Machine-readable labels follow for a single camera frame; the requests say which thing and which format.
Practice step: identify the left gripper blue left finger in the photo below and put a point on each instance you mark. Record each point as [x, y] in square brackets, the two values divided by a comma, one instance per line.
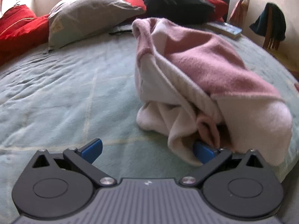
[81, 161]

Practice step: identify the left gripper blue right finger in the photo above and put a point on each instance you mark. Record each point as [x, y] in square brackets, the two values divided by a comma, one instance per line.
[212, 160]

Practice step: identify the pink and white sweater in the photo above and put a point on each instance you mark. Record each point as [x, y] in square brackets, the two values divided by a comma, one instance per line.
[193, 84]

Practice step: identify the wooden chair with clothes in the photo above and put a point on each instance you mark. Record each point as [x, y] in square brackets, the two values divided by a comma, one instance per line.
[270, 24]

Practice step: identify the green plaid bed blanket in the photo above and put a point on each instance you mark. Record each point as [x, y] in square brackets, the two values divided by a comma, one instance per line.
[86, 90]

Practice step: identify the paperback book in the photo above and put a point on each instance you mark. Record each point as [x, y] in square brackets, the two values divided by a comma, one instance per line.
[223, 28]

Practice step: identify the red pillow at headboard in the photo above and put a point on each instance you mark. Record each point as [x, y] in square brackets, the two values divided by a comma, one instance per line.
[22, 30]

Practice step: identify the grey pillow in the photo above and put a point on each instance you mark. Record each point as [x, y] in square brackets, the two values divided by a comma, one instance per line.
[73, 20]

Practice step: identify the right pink curtain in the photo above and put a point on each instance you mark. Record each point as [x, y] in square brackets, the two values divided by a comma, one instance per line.
[239, 13]

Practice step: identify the black backpack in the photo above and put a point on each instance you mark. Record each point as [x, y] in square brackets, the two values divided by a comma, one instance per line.
[180, 11]

